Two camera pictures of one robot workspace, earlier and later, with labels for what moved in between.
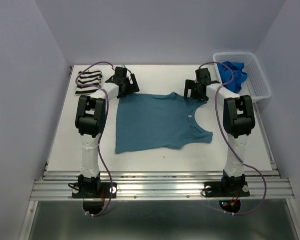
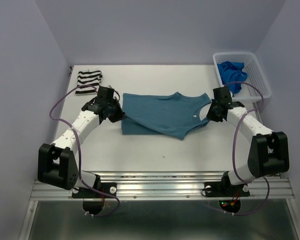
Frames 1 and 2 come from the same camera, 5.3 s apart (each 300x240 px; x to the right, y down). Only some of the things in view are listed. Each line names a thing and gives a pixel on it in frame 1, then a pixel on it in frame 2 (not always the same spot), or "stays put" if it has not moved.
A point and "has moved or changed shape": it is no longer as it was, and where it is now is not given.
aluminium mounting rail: (162, 185) stays put
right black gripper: (190, 84) to (211, 116)
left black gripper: (132, 88) to (120, 115)
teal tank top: (149, 121) has moved or changed shape
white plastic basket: (256, 85) stays put
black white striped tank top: (88, 77) stays put
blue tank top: (226, 75) stays put
